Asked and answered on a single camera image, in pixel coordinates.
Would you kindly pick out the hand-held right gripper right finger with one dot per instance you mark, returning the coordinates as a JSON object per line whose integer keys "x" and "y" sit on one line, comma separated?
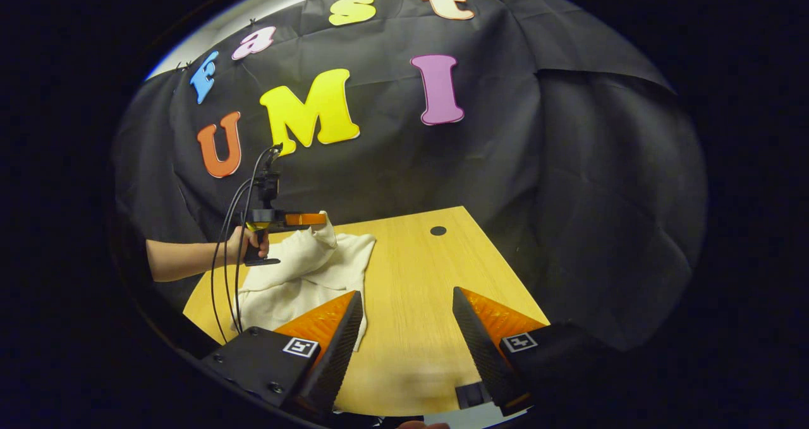
{"x": 480, "y": 353}

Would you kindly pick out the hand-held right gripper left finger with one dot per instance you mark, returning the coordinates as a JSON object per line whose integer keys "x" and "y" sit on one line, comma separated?
{"x": 338, "y": 353}

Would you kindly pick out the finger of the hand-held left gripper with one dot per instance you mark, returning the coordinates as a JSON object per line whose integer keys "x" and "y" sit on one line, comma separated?
{"x": 305, "y": 219}

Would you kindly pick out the cream white garment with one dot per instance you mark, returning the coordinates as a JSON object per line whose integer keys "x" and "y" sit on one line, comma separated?
{"x": 303, "y": 271}

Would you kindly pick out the black backdrop cloth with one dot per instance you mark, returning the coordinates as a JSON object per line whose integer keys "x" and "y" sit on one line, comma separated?
{"x": 505, "y": 163}

